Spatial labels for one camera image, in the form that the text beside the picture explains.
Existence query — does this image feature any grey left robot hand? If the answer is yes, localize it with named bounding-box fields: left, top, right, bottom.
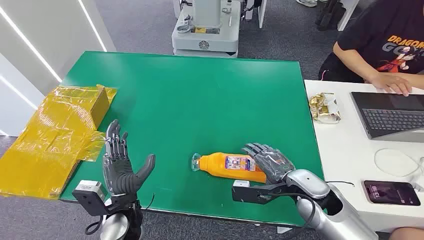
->
left=102, top=119, right=157, bottom=204

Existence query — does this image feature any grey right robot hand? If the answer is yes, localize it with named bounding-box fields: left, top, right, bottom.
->
left=241, top=143, right=296, bottom=186

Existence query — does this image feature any orange plastic bottle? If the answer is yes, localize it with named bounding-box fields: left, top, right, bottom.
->
left=191, top=152, right=268, bottom=184

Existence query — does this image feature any gold snack packet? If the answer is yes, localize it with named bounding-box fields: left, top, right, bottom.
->
left=308, top=92, right=342, bottom=125

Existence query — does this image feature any yellow taped cardboard box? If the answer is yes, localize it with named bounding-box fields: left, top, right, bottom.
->
left=0, top=84, right=118, bottom=200

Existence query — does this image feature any black smartphone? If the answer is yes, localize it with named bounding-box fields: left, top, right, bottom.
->
left=363, top=180, right=422, bottom=207

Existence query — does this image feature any grey laptop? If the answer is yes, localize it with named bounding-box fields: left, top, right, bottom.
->
left=350, top=91, right=424, bottom=144

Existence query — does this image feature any person's hand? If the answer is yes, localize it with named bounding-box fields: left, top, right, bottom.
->
left=367, top=72, right=413, bottom=97

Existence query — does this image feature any person's knee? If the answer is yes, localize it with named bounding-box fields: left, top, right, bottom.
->
left=390, top=226, right=424, bottom=240

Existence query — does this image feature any black bag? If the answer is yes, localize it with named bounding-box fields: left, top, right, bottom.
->
left=315, top=0, right=347, bottom=32

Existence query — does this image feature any white desk leg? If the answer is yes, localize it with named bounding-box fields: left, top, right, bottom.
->
left=337, top=0, right=360, bottom=32

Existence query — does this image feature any person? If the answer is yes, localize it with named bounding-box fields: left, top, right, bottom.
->
left=318, top=0, right=424, bottom=97

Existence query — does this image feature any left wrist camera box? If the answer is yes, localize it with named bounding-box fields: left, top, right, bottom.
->
left=72, top=180, right=114, bottom=217

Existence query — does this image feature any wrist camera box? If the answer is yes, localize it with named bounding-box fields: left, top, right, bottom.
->
left=72, top=180, right=114, bottom=217
left=231, top=180, right=289, bottom=205

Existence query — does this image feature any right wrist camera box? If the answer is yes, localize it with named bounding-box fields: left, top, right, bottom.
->
left=231, top=180, right=289, bottom=205

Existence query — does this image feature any white cable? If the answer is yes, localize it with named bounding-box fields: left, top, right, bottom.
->
left=374, top=148, right=424, bottom=193

